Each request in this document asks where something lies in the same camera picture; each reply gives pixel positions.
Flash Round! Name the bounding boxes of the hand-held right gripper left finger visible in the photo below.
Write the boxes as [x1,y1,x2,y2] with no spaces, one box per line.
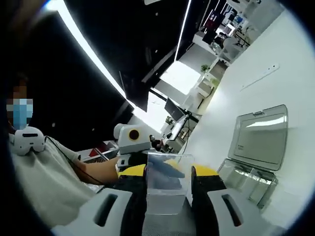
[71,164,148,236]

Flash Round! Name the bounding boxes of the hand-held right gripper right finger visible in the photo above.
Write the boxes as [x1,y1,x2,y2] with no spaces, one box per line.
[191,165,252,236]

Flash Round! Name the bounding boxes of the clear plastic divider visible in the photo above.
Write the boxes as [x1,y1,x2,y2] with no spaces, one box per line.
[145,151,194,216]

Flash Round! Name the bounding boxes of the clear grey guide fixture box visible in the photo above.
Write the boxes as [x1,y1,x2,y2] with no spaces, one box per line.
[216,104,289,210]

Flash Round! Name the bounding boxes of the black hanging ceiling panel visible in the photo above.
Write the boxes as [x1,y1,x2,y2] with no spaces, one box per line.
[119,70,149,112]

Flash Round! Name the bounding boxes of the black desk monitor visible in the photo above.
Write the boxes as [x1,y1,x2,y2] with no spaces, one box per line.
[164,97,186,121]

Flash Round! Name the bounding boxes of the person's torso in grey shirt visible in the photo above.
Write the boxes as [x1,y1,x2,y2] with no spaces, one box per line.
[9,136,104,223]

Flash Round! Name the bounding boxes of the white open shelf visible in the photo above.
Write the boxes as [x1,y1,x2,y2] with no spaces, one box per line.
[196,59,231,99]

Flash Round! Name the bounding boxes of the white wearable device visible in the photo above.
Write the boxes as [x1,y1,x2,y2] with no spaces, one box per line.
[11,126,47,156]

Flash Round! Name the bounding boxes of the straight ceiling light strip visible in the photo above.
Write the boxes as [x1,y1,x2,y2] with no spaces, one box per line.
[174,0,192,62]

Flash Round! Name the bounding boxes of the black wearable device cable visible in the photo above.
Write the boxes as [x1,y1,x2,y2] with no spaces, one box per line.
[44,137,105,185]

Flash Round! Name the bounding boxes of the white table cable cover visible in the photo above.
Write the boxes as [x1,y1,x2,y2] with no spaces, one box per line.
[240,62,281,92]

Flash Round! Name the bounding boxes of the dark red wall screen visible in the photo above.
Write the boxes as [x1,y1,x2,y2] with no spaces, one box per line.
[206,9,220,28]

